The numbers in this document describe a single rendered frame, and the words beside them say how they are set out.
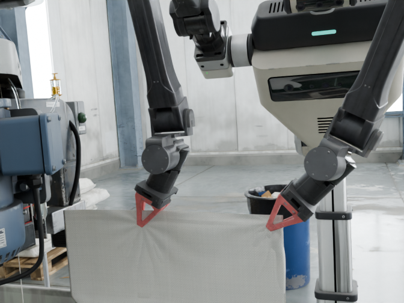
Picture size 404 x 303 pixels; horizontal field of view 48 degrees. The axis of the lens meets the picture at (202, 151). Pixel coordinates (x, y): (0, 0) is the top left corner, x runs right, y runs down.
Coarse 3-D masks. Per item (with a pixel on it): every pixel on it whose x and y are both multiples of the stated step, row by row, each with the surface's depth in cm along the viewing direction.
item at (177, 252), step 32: (64, 224) 104; (96, 224) 102; (128, 224) 100; (160, 224) 98; (192, 224) 94; (224, 224) 92; (256, 224) 90; (96, 256) 103; (128, 256) 101; (160, 256) 99; (192, 256) 95; (224, 256) 93; (256, 256) 91; (96, 288) 105; (128, 288) 102; (160, 288) 100; (192, 288) 96; (224, 288) 93; (256, 288) 92
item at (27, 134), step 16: (48, 112) 71; (0, 128) 65; (16, 128) 65; (32, 128) 66; (48, 128) 66; (0, 144) 65; (16, 144) 66; (32, 144) 66; (48, 144) 66; (0, 160) 66; (16, 160) 66; (32, 160) 66; (48, 160) 66; (64, 160) 75; (32, 176) 70
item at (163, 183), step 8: (152, 176) 94; (160, 176) 93; (168, 176) 94; (176, 176) 95; (136, 184) 93; (144, 184) 95; (152, 184) 94; (160, 184) 94; (168, 184) 94; (152, 192) 92; (160, 192) 94; (168, 192) 96; (176, 192) 101; (152, 200) 92; (160, 200) 92
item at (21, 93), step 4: (0, 92) 102; (4, 92) 102; (8, 92) 102; (12, 92) 103; (20, 92) 105; (24, 92) 107; (0, 96) 102; (4, 96) 102; (8, 96) 102; (12, 96) 103; (20, 96) 105; (24, 96) 106
